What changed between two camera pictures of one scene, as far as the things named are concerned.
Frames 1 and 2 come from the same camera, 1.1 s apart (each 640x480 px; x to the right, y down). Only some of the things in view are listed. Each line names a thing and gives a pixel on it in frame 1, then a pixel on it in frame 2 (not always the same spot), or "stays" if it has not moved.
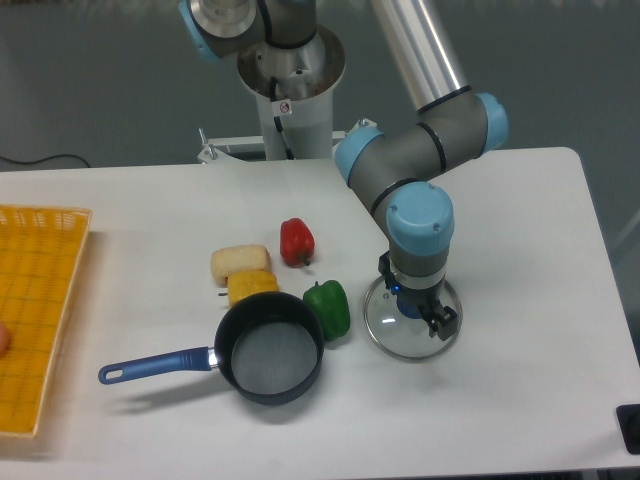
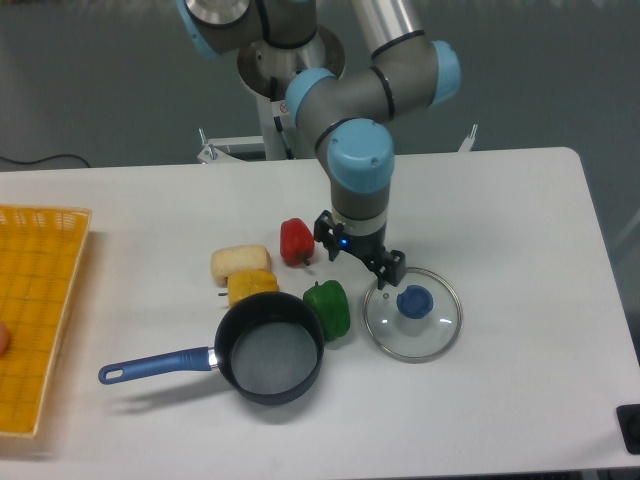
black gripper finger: x=443 y=322 to x=389 y=267
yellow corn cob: x=247 y=283 stays
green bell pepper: x=332 y=305 stays
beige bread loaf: x=227 y=260 stays
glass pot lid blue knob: x=396 y=326 stays
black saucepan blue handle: x=269 y=348 stays
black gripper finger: x=384 y=267 to x=328 y=231
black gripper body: x=433 y=296 to x=370 y=248
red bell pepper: x=296 y=241 stays
